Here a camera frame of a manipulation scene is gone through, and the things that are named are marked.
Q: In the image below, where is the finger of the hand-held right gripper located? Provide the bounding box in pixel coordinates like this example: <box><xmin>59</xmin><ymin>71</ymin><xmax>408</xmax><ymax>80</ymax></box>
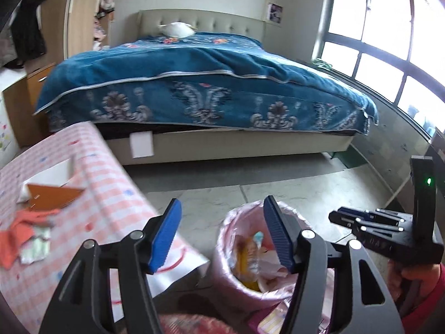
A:
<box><xmin>337</xmin><ymin>207</ymin><xmax>406</xmax><ymax>225</ymax></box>
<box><xmin>328</xmin><ymin>210</ymin><xmax>406</xmax><ymax>239</ymax></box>

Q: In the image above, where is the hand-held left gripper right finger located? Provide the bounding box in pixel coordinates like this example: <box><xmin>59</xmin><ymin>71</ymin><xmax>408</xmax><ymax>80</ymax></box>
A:
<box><xmin>263</xmin><ymin>196</ymin><xmax>406</xmax><ymax>334</ymax></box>

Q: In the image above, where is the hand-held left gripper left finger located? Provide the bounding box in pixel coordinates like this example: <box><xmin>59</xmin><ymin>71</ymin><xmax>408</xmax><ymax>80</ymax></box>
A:
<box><xmin>38</xmin><ymin>198</ymin><xmax>182</xmax><ymax>334</ymax></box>

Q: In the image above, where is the pink bagged trash bin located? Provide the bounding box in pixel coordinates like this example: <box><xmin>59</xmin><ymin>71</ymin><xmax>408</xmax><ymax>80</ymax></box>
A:
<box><xmin>209</xmin><ymin>200</ymin><xmax>336</xmax><ymax>334</ymax></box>

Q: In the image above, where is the person's right forearm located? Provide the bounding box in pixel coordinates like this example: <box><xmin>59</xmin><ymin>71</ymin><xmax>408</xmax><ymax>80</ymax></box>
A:
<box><xmin>400</xmin><ymin>262</ymin><xmax>445</xmax><ymax>334</ymax></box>

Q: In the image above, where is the person's right hand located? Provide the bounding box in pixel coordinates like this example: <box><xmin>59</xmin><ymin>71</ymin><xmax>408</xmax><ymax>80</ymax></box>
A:
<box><xmin>387</xmin><ymin>261</ymin><xmax>418</xmax><ymax>318</ymax></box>

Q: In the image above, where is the green floor mat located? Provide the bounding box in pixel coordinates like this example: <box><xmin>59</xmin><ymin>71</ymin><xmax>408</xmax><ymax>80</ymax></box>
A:
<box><xmin>335</xmin><ymin>144</ymin><xmax>369</xmax><ymax>170</ymax></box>

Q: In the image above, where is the pink checkered tablecloth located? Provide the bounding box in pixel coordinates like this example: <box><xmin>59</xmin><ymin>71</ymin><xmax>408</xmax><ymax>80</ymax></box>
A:
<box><xmin>0</xmin><ymin>122</ymin><xmax>210</xmax><ymax>321</ymax></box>

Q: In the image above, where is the person's right leg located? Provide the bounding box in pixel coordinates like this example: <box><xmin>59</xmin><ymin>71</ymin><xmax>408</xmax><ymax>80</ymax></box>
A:
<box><xmin>158</xmin><ymin>313</ymin><xmax>223</xmax><ymax>334</ymax></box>

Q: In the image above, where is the white paper tag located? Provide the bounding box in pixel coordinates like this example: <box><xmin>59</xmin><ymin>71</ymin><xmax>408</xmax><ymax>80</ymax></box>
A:
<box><xmin>130</xmin><ymin>131</ymin><xmax>155</xmax><ymax>158</ymax></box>

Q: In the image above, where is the white paper box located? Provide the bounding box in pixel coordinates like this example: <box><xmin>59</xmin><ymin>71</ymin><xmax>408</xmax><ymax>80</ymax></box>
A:
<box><xmin>23</xmin><ymin>158</ymin><xmax>83</xmax><ymax>188</ymax></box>

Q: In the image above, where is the pale green wrapper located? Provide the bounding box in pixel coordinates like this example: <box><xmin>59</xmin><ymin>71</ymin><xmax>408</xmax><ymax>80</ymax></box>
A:
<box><xmin>20</xmin><ymin>228</ymin><xmax>53</xmax><ymax>265</ymax></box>

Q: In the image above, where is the blue floral bedspread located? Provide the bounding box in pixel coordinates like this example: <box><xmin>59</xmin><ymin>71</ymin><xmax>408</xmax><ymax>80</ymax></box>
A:
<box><xmin>47</xmin><ymin>77</ymin><xmax>371</xmax><ymax>136</ymax></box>

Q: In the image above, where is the orange cloth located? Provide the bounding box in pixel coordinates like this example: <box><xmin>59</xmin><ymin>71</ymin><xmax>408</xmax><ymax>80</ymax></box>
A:
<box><xmin>0</xmin><ymin>209</ymin><xmax>62</xmax><ymax>269</ymax></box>

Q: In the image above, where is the blue plush blanket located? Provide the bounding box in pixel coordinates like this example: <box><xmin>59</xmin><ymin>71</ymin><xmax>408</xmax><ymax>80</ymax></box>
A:
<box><xmin>33</xmin><ymin>32</ymin><xmax>378</xmax><ymax>116</ymax></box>

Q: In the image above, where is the white dotted cabinet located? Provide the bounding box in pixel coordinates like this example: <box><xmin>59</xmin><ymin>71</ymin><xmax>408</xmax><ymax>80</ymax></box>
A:
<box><xmin>0</xmin><ymin>68</ymin><xmax>29</xmax><ymax>170</ymax></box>

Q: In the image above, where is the wooden nightstand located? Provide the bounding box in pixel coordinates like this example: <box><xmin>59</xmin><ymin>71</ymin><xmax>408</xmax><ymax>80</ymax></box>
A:
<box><xmin>26</xmin><ymin>62</ymin><xmax>58</xmax><ymax>147</ymax></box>

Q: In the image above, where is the large window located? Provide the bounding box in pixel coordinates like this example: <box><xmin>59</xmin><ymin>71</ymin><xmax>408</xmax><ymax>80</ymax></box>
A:
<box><xmin>311</xmin><ymin>0</ymin><xmax>445</xmax><ymax>140</ymax></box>

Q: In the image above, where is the white pillow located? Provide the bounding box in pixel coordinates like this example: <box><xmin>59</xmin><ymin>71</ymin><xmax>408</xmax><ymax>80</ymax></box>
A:
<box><xmin>158</xmin><ymin>22</ymin><xmax>196</xmax><ymax>38</ymax></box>

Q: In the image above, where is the pile of clothes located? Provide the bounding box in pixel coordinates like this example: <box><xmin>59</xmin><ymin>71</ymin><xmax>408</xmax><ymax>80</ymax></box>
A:
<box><xmin>92</xmin><ymin>21</ymin><xmax>112</xmax><ymax>51</ymax></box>

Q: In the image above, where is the beige upholstered bed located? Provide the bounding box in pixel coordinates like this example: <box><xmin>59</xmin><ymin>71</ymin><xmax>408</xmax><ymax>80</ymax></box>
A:
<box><xmin>104</xmin><ymin>10</ymin><xmax>356</xmax><ymax>166</ymax></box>

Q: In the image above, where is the wooden wardrobe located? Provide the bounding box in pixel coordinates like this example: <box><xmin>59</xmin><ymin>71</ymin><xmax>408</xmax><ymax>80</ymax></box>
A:
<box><xmin>36</xmin><ymin>0</ymin><xmax>117</xmax><ymax>65</ymax></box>

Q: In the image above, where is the black jacket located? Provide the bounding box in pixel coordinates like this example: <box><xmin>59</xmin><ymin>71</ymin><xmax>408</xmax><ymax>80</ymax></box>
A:
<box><xmin>9</xmin><ymin>0</ymin><xmax>48</xmax><ymax>70</ymax></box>

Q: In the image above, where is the small wall picture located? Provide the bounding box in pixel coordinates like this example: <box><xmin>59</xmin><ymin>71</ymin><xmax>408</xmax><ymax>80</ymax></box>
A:
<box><xmin>266</xmin><ymin>2</ymin><xmax>283</xmax><ymax>24</ymax></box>

